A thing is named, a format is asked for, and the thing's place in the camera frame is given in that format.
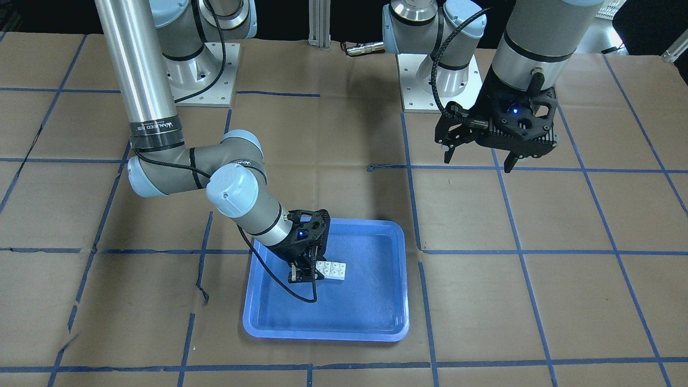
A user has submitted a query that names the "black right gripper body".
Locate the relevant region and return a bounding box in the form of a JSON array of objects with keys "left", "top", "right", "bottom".
[{"left": 274, "top": 209, "right": 330, "bottom": 267}]

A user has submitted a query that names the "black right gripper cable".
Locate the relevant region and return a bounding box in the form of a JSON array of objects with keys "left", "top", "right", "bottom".
[{"left": 132, "top": 0, "right": 319, "bottom": 304}]

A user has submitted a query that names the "white block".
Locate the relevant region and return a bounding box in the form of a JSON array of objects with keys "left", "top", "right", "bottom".
[
  {"left": 326, "top": 261, "right": 347, "bottom": 280},
  {"left": 316, "top": 261, "right": 336, "bottom": 279}
]

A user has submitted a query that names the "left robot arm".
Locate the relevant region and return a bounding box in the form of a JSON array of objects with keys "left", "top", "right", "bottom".
[{"left": 382, "top": 1, "right": 602, "bottom": 173}]

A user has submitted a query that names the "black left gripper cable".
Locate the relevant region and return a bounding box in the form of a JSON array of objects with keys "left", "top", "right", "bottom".
[{"left": 430, "top": 6, "right": 492, "bottom": 116}]

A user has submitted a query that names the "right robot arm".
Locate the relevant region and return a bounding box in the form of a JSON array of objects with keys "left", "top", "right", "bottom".
[{"left": 96, "top": 1, "right": 329, "bottom": 283}]

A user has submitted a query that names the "aluminium frame post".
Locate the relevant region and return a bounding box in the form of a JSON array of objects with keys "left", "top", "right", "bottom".
[{"left": 307, "top": 0, "right": 331, "bottom": 51}]

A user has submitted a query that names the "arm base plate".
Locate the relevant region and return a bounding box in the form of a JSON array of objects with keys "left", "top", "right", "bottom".
[
  {"left": 164, "top": 42, "right": 241, "bottom": 108},
  {"left": 397, "top": 54, "right": 483, "bottom": 113}
]

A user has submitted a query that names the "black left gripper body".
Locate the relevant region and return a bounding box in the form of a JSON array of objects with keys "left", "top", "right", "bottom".
[{"left": 434, "top": 69, "right": 560, "bottom": 159}]

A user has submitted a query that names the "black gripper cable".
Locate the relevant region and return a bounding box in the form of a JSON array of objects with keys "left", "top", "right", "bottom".
[
  {"left": 132, "top": 0, "right": 319, "bottom": 304},
  {"left": 430, "top": 6, "right": 492, "bottom": 116}
]

